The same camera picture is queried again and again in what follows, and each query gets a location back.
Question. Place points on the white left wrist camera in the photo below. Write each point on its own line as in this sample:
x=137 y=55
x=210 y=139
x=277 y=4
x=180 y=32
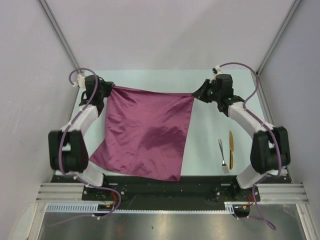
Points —
x=80 y=81

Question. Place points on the gold butter knife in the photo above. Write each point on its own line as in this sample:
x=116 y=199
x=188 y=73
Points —
x=231 y=150

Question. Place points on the aluminium front rail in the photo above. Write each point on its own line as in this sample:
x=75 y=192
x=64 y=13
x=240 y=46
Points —
x=275 y=193

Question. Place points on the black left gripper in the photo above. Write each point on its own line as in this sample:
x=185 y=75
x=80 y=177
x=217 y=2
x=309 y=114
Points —
x=108 y=86

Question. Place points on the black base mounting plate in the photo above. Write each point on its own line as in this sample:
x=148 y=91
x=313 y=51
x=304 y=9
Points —
x=191 y=193

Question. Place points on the silver metal fork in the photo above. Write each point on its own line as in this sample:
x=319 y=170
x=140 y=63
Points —
x=224 y=166

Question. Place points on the right aluminium frame post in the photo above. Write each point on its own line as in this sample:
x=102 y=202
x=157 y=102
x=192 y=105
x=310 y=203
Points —
x=279 y=34

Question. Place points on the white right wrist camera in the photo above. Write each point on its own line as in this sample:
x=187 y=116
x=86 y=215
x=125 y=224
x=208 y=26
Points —
x=216 y=71

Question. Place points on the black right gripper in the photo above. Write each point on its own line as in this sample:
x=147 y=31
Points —
x=200 y=93

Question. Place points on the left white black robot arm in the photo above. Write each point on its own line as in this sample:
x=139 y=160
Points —
x=67 y=149

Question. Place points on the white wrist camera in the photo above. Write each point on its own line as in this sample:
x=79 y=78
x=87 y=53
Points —
x=80 y=81
x=216 y=71

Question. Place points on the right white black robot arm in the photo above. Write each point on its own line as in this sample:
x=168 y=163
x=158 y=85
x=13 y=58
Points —
x=270 y=150

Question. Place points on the magenta satin napkin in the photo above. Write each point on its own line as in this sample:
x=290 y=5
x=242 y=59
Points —
x=145 y=133

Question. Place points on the white slotted cable duct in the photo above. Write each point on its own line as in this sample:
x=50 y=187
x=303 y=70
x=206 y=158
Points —
x=95 y=208

